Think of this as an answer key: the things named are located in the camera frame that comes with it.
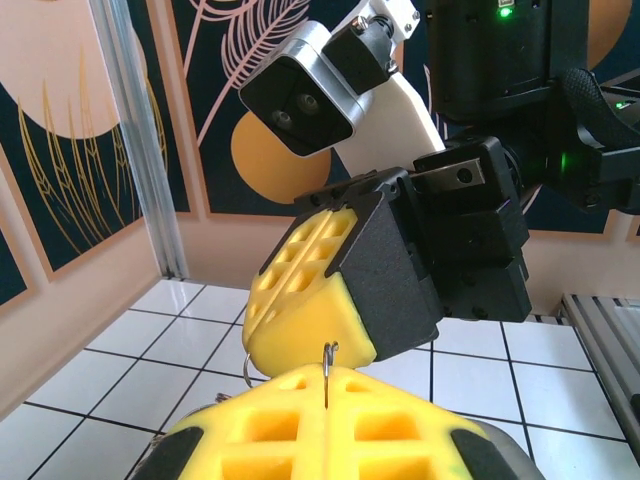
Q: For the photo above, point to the aluminium corner post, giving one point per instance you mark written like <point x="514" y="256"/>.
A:
<point x="145" y="150"/>

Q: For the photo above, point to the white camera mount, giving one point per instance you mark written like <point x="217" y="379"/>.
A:
<point x="400" y="120"/>

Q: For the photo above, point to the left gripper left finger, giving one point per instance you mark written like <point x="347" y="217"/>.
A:
<point x="310" y="440"/>

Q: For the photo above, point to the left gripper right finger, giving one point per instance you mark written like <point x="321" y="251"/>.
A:
<point x="340" y="440"/>

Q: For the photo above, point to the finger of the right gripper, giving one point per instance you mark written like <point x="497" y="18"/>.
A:
<point x="385" y="280"/>
<point x="292" y="239"/>

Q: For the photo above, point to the black camera plug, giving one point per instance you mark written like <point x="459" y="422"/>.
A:
<point x="355" y="55"/>

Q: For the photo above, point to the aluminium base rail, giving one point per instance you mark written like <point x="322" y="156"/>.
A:
<point x="610" y="330"/>

